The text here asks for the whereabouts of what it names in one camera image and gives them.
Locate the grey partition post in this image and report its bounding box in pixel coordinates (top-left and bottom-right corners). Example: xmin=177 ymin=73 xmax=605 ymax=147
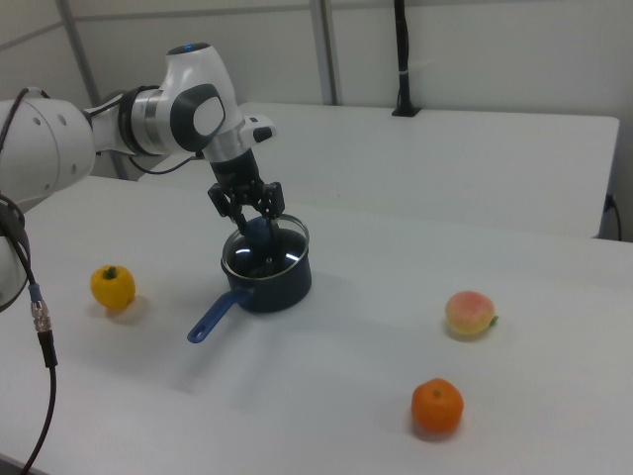
xmin=310 ymin=0 xmax=343 ymax=106
xmin=52 ymin=0 xmax=103 ymax=109

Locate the pink yellow peach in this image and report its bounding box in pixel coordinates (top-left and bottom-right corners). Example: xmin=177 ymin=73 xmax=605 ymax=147
xmin=443 ymin=290 xmax=500 ymax=342

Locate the orange mandarin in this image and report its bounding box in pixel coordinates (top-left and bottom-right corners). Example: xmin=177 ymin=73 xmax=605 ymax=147
xmin=410 ymin=377 xmax=466 ymax=434

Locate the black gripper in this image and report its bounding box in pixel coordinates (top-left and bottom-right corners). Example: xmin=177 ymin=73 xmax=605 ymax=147
xmin=205 ymin=149 xmax=286 ymax=238

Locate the dark blue saucepan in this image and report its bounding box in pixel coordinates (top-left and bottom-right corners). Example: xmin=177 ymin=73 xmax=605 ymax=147
xmin=186 ymin=215 xmax=314 ymax=344

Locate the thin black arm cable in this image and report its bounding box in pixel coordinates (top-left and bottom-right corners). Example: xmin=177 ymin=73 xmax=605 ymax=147
xmin=129 ymin=151 xmax=205 ymax=176

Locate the yellow bell pepper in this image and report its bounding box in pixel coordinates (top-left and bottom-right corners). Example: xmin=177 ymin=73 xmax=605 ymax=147
xmin=89 ymin=264 xmax=136 ymax=311

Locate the glass lid with blue knob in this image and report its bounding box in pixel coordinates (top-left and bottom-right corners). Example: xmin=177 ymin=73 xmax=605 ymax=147
xmin=221 ymin=214 xmax=312 ymax=283

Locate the black camera stand pole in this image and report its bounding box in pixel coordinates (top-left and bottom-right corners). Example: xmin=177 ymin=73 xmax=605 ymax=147
xmin=391 ymin=0 xmax=423 ymax=118

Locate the black cable with metal connector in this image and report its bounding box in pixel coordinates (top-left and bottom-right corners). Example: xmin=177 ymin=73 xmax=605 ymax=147
xmin=0 ymin=192 xmax=59 ymax=475

